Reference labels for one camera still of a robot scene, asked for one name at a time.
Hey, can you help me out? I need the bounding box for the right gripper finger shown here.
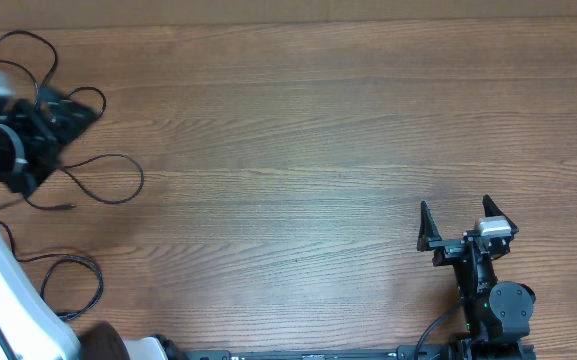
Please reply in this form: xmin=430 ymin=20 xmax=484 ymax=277
xmin=482 ymin=194 xmax=519 ymax=235
xmin=417 ymin=201 xmax=442 ymax=252

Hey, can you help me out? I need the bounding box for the black usb cable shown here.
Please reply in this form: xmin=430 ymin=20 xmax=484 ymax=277
xmin=0 ymin=30 xmax=107 ymax=121
xmin=0 ymin=218 xmax=105 ymax=322
xmin=0 ymin=153 xmax=145 ymax=214

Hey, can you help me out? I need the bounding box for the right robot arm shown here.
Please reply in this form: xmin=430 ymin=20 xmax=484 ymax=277
xmin=412 ymin=195 xmax=536 ymax=359

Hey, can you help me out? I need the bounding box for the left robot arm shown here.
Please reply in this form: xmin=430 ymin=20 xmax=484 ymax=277
xmin=0 ymin=80 xmax=184 ymax=359

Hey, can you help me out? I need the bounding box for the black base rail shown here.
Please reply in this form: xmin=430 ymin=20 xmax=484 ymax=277
xmin=92 ymin=343 xmax=537 ymax=360

